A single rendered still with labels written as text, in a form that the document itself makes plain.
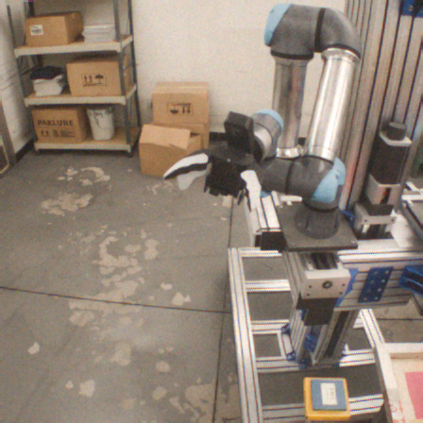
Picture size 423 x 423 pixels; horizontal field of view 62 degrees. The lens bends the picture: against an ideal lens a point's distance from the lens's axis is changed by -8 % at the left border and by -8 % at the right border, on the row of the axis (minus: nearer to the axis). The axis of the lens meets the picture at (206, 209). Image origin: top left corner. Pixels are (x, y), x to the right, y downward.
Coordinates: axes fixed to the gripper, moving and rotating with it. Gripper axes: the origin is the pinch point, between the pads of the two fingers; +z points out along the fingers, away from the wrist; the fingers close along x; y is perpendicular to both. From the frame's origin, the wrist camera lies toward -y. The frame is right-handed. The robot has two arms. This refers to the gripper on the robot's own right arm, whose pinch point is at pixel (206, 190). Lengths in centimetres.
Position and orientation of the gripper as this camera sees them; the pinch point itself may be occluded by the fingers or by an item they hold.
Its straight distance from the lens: 58.4
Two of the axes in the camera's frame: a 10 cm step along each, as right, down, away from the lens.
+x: -9.0, -3.5, 2.5
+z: -4.1, 5.3, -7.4
